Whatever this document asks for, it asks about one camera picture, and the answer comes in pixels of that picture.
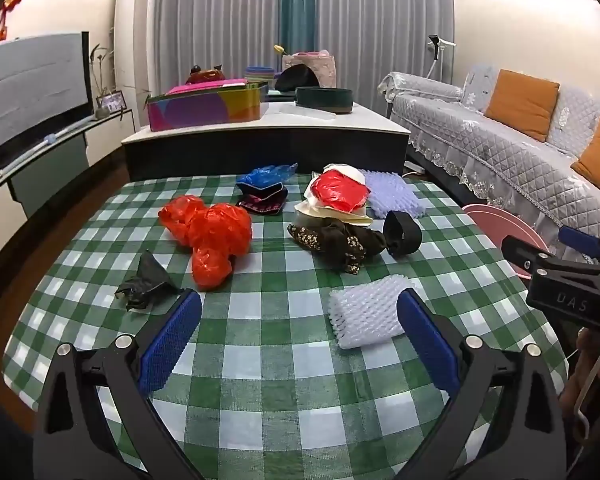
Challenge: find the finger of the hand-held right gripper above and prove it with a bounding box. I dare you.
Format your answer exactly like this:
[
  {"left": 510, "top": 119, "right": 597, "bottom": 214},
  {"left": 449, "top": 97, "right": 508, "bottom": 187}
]
[
  {"left": 501, "top": 235, "right": 552, "bottom": 279},
  {"left": 558, "top": 225, "right": 600, "bottom": 262}
]

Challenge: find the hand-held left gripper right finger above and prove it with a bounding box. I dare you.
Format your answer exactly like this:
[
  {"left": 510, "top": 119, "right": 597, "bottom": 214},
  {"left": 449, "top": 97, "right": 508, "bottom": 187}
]
[{"left": 396, "top": 287, "right": 568, "bottom": 480}]

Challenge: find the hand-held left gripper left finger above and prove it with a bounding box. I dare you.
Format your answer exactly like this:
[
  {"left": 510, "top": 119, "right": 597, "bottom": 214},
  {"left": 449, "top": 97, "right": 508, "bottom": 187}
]
[{"left": 32, "top": 289, "right": 206, "bottom": 480}]

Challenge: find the brown floral cloth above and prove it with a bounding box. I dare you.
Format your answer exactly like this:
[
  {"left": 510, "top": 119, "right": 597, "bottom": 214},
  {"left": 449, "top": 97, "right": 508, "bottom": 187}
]
[{"left": 287, "top": 220, "right": 387, "bottom": 275}]

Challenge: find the person's right hand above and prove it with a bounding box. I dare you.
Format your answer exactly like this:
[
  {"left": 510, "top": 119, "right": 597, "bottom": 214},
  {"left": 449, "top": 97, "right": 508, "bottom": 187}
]
[{"left": 560, "top": 327, "right": 600, "bottom": 441}]

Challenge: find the black plastic bag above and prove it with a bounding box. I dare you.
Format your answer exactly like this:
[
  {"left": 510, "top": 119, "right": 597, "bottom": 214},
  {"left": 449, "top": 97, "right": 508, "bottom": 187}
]
[{"left": 115, "top": 250, "right": 185, "bottom": 312}]

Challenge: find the white foam net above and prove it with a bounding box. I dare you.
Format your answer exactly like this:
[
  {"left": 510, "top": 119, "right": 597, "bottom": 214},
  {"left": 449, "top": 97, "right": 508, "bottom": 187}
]
[{"left": 328, "top": 276, "right": 416, "bottom": 350}]

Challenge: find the grey quilted sofa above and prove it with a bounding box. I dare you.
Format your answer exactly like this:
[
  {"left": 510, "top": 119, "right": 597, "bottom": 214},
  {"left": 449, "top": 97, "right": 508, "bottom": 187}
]
[{"left": 378, "top": 65, "right": 600, "bottom": 241}]

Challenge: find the black tape roll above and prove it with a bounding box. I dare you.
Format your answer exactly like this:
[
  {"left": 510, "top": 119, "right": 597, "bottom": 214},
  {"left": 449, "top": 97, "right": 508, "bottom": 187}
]
[{"left": 382, "top": 210, "right": 423, "bottom": 256}]

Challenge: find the red plastic bag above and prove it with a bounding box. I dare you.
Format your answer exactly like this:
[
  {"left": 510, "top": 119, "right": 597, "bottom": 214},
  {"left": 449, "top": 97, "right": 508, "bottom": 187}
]
[{"left": 158, "top": 196, "right": 253, "bottom": 290}]

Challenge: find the green checkered tablecloth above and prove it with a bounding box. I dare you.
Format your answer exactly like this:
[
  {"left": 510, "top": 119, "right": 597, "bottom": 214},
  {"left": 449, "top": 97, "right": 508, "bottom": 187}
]
[{"left": 2, "top": 172, "right": 568, "bottom": 480}]

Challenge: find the purple foam net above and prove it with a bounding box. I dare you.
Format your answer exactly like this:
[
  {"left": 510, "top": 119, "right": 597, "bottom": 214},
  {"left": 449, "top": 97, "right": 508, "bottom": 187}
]
[{"left": 360, "top": 170, "right": 425, "bottom": 219}]

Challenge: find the black embroidered cloth piece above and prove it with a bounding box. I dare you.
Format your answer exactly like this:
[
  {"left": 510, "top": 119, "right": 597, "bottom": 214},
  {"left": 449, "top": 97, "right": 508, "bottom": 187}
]
[{"left": 236, "top": 182, "right": 289, "bottom": 216}]

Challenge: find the red glossy packet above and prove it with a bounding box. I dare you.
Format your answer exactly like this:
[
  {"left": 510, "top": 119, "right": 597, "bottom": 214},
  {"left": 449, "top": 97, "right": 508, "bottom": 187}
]
[{"left": 310, "top": 170, "right": 370, "bottom": 215}]

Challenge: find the blue plastic bag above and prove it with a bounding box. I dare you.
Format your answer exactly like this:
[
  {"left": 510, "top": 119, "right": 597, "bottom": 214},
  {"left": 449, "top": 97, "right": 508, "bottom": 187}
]
[{"left": 236, "top": 162, "right": 299, "bottom": 191}]

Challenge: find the television stand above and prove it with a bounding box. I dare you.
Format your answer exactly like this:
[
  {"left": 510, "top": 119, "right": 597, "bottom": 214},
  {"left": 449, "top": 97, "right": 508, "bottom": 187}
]
[{"left": 0, "top": 108, "right": 136, "bottom": 221}]

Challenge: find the white-topped coffee table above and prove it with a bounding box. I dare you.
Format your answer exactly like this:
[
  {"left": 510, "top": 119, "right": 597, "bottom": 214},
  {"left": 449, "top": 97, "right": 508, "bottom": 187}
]
[{"left": 121, "top": 101, "right": 412, "bottom": 182}]

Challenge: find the colourful rectangular box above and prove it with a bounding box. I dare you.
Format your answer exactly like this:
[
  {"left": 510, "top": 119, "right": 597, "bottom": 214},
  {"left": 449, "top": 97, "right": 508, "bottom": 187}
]
[{"left": 146, "top": 82, "right": 269, "bottom": 132}]

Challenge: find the dark green round box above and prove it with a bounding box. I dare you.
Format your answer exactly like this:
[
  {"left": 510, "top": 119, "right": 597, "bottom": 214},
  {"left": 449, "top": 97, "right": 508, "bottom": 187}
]
[{"left": 295, "top": 86, "right": 354, "bottom": 115}]

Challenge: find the red teapot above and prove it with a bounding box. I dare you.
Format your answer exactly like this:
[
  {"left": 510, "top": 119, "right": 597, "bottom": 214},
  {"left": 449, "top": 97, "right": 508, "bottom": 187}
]
[{"left": 185, "top": 65, "right": 228, "bottom": 86}]

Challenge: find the bamboo plant in vase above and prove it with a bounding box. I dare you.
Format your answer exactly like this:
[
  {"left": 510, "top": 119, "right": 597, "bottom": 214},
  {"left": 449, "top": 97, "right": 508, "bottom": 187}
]
[{"left": 90, "top": 42, "right": 116, "bottom": 113}]

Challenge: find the pink lace bag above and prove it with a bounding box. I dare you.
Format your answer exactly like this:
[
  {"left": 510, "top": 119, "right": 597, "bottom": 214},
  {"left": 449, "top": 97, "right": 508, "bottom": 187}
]
[{"left": 281, "top": 51, "right": 337, "bottom": 88}]

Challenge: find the grey curtain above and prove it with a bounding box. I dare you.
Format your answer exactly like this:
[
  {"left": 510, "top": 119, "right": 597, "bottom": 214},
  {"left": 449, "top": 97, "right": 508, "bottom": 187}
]
[
  {"left": 147, "top": 0, "right": 283, "bottom": 111},
  {"left": 314, "top": 0, "right": 456, "bottom": 111}
]

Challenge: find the stack of coloured bowls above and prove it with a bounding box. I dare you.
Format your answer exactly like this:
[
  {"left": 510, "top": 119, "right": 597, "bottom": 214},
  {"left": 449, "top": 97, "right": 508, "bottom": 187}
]
[{"left": 243, "top": 65, "right": 279, "bottom": 84}]

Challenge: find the black television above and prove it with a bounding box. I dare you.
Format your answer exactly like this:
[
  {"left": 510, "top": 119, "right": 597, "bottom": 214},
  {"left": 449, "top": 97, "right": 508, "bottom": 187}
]
[{"left": 0, "top": 31, "right": 94, "bottom": 161}]

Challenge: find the black hat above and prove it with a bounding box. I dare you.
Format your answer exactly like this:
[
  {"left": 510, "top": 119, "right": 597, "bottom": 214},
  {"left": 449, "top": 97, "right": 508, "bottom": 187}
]
[{"left": 275, "top": 65, "right": 321, "bottom": 93}]

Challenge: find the grey television dust cover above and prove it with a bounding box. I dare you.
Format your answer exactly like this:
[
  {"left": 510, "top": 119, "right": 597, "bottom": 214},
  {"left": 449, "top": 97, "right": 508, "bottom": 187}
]
[{"left": 0, "top": 33, "right": 85, "bottom": 153}]

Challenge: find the white standing air conditioner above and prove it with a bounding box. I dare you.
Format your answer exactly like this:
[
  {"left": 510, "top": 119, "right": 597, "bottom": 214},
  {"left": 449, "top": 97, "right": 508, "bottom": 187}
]
[{"left": 114, "top": 0, "right": 158, "bottom": 128}]

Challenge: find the teal curtain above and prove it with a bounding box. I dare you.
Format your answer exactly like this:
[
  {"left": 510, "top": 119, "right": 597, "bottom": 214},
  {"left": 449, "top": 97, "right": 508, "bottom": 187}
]
[{"left": 279, "top": 0, "right": 317, "bottom": 56}]

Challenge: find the white cable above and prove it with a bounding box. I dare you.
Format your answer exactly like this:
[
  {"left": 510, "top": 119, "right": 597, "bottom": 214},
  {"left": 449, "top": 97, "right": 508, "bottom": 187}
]
[{"left": 571, "top": 342, "right": 600, "bottom": 433}]

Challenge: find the small photo frame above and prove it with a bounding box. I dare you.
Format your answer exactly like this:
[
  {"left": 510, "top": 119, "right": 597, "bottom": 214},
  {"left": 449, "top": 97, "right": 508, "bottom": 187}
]
[{"left": 97, "top": 90, "right": 127, "bottom": 117}]

